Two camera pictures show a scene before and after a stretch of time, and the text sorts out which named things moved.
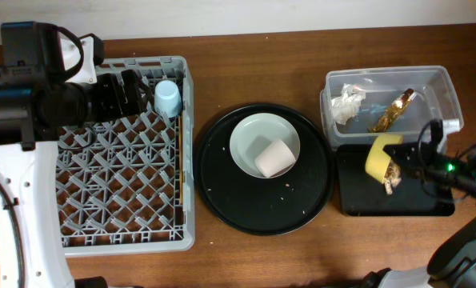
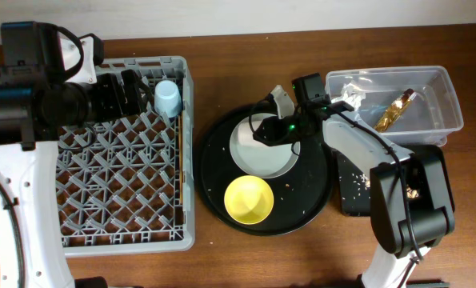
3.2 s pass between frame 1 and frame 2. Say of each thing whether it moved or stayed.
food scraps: moved
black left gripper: stayed
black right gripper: moved
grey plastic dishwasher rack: stayed
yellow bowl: moved
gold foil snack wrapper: stayed
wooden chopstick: stayed
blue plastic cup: stayed
